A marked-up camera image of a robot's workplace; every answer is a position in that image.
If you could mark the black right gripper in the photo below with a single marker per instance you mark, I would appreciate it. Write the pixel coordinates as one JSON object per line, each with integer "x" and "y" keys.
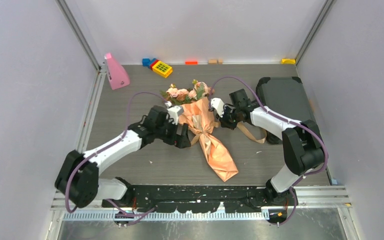
{"x": 223, "y": 121}

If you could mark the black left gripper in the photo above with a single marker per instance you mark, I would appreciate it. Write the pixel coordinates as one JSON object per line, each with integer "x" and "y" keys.
{"x": 180, "y": 141}

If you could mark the tan ribbon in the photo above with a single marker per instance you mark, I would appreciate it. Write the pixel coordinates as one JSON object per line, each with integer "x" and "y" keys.
{"x": 241, "y": 127}

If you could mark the peach wrapping paper sheet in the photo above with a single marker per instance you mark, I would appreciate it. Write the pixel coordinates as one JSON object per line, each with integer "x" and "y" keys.
{"x": 201, "y": 122}

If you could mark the pink and brown rose stem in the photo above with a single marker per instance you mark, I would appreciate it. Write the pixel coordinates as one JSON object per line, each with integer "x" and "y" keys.
{"x": 200, "y": 90}

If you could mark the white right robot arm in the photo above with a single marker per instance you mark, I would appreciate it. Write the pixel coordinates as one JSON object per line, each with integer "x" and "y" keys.
{"x": 303, "y": 148}

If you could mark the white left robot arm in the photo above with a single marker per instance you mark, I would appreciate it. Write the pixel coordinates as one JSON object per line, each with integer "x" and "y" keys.
{"x": 79, "y": 177}

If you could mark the dark grey hard case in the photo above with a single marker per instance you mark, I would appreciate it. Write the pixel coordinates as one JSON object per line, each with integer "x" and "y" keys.
{"x": 286, "y": 96}

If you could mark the orange flat block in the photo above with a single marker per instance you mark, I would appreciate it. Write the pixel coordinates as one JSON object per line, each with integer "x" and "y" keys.
{"x": 192, "y": 62}

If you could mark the yellow corner block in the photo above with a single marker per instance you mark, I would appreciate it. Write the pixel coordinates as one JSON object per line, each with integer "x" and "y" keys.
{"x": 288, "y": 61}

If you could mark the yellow toy brick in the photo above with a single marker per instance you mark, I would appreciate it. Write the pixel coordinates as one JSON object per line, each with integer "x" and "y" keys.
{"x": 162, "y": 69}

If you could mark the red toy brick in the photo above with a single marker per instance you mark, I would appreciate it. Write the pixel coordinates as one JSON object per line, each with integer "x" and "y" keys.
{"x": 152, "y": 63}

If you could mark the blue toy brick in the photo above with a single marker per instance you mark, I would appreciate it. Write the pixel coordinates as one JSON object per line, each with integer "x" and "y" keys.
{"x": 146, "y": 62}

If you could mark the pink plastic wedge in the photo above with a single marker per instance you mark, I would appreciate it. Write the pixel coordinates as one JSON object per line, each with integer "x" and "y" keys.
{"x": 117, "y": 75}

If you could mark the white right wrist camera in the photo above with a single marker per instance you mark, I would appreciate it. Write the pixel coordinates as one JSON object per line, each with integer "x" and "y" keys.
{"x": 217, "y": 106}

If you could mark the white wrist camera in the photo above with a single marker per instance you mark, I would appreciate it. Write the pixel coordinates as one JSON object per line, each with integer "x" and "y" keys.
{"x": 217, "y": 106}
{"x": 174, "y": 112}

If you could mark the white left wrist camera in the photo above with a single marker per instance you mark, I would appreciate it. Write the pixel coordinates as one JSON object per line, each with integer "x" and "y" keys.
{"x": 174, "y": 112}

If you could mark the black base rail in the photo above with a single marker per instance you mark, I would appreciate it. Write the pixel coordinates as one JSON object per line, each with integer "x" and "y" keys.
{"x": 199, "y": 199}

